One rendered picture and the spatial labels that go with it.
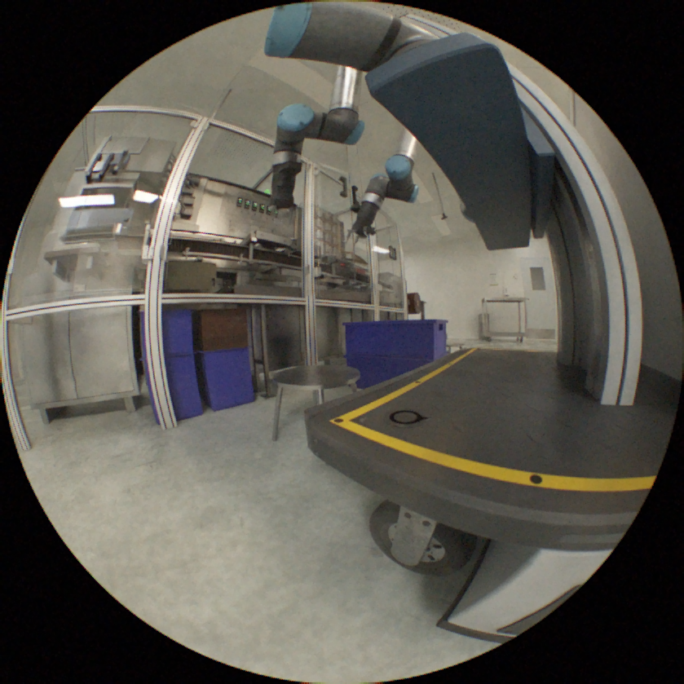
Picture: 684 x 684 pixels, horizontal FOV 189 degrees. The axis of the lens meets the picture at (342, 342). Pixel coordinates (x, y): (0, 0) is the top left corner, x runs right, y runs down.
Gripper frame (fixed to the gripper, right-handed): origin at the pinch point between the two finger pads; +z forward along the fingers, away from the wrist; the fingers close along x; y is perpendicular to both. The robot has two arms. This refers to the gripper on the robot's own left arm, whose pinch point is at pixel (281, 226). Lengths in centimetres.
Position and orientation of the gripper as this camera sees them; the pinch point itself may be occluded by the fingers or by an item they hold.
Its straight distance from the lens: 67.7
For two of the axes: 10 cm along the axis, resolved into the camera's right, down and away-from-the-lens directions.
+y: -5.6, -4.4, 7.0
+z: -1.0, 8.8, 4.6
